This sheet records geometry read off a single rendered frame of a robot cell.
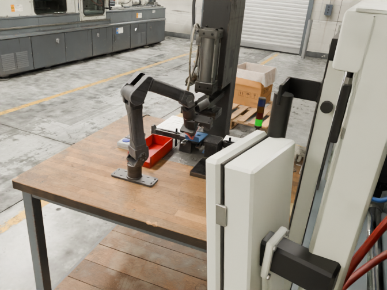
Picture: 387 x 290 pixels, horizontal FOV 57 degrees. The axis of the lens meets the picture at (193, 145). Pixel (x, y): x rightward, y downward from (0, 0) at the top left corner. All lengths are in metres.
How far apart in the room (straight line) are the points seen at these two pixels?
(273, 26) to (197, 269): 9.41
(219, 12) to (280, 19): 9.24
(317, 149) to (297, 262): 0.22
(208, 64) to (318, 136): 1.05
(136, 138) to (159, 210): 0.31
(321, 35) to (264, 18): 1.66
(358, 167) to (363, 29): 0.18
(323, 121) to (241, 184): 0.23
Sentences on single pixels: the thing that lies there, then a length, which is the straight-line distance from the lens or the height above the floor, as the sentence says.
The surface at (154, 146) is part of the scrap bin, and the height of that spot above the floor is 0.90.
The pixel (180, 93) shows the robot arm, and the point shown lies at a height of 1.27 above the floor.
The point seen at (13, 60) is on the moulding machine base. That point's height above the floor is 0.31.
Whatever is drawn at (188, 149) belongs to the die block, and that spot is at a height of 0.92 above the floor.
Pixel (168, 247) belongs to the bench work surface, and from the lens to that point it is 2.27.
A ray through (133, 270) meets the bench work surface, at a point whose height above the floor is 0.22.
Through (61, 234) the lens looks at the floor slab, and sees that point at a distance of 2.78.
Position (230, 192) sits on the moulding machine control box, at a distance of 0.54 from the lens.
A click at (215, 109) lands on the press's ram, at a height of 1.14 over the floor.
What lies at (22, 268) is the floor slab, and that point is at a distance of 2.58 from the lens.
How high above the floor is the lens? 1.70
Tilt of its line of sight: 25 degrees down
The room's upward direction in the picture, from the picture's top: 5 degrees clockwise
